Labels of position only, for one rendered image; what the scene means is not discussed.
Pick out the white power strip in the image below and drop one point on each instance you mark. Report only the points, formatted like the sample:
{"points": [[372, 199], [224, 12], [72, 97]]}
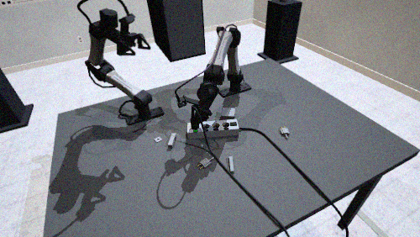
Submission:
{"points": [[214, 129]]}

